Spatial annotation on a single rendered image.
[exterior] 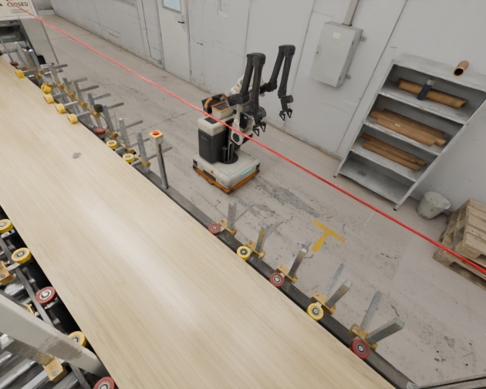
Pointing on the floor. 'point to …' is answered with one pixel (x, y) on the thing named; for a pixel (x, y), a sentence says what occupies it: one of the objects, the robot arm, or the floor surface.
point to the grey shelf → (443, 120)
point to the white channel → (37, 333)
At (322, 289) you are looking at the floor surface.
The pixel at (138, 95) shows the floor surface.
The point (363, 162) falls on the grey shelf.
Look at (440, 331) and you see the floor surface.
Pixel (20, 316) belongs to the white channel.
